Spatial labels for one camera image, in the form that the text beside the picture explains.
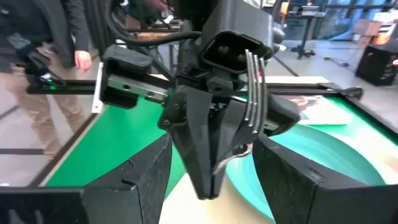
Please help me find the metal fork orange handle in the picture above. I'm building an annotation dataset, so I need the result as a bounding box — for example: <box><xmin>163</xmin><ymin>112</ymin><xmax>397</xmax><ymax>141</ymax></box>
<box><xmin>211</xmin><ymin>49</ymin><xmax>269</xmax><ymax>175</ymax></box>

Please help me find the person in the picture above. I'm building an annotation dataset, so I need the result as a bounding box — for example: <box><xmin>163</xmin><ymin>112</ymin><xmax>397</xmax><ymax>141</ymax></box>
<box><xmin>0</xmin><ymin>0</ymin><xmax>93</xmax><ymax>160</ymax></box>

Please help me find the black equipment with green light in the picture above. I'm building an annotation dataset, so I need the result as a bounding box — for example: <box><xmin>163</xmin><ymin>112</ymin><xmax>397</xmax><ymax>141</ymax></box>
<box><xmin>24</xmin><ymin>49</ymin><xmax>68</xmax><ymax>93</ymax></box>

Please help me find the teal round plate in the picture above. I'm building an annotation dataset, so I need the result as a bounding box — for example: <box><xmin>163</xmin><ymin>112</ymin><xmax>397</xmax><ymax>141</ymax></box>
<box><xmin>226</xmin><ymin>123</ymin><xmax>387</xmax><ymax>220</ymax></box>

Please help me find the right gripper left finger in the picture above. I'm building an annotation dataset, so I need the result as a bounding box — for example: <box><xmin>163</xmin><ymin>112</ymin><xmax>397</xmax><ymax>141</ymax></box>
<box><xmin>0</xmin><ymin>133</ymin><xmax>174</xmax><ymax>224</ymax></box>

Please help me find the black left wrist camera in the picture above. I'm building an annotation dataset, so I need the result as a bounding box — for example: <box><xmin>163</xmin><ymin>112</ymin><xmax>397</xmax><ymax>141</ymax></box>
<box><xmin>200</xmin><ymin>0</ymin><xmax>285</xmax><ymax>75</ymax></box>

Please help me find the black computer case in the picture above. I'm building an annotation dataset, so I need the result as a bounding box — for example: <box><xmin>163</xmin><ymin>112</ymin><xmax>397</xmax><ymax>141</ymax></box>
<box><xmin>355</xmin><ymin>45</ymin><xmax>398</xmax><ymax>87</ymax></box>

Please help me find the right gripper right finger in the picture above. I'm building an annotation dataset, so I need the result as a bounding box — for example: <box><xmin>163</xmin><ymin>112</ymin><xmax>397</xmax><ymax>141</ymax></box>
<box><xmin>252</xmin><ymin>133</ymin><xmax>398</xmax><ymax>224</ymax></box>

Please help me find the cream plastic tray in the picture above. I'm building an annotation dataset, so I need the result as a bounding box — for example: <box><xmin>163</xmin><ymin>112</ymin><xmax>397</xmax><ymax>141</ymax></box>
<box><xmin>158</xmin><ymin>123</ymin><xmax>398</xmax><ymax>224</ymax></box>

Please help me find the illustrated book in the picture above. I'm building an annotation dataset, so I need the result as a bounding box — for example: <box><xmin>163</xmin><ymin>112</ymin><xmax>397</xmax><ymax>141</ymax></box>
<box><xmin>279</xmin><ymin>95</ymin><xmax>354</xmax><ymax>126</ymax></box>

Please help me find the person's hand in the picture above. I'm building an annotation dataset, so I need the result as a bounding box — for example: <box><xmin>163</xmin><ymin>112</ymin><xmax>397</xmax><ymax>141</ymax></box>
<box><xmin>74</xmin><ymin>50</ymin><xmax>93</xmax><ymax>72</ymax></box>

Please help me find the black pedestal stand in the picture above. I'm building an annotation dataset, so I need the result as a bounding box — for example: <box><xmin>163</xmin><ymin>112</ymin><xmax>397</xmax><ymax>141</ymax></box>
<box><xmin>285</xmin><ymin>5</ymin><xmax>326</xmax><ymax>60</ymax></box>

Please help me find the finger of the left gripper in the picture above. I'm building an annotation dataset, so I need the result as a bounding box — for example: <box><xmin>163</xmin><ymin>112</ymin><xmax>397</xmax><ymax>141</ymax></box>
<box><xmin>211</xmin><ymin>98</ymin><xmax>269</xmax><ymax>200</ymax></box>
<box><xmin>157</xmin><ymin>85</ymin><xmax>216</xmax><ymax>200</ymax></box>

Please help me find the cardboard box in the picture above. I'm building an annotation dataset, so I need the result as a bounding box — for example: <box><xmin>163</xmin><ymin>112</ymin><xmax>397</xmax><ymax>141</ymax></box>
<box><xmin>353</xmin><ymin>18</ymin><xmax>384</xmax><ymax>37</ymax></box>

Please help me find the silver aluminium bracket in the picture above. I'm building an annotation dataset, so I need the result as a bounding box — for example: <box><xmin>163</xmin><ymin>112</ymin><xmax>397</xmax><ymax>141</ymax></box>
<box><xmin>91</xmin><ymin>62</ymin><xmax>104</xmax><ymax>114</ymax></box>

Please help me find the black left wrist camera cable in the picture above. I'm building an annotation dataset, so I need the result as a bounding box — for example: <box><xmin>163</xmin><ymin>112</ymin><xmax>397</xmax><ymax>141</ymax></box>
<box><xmin>104</xmin><ymin>0</ymin><xmax>203</xmax><ymax>48</ymax></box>

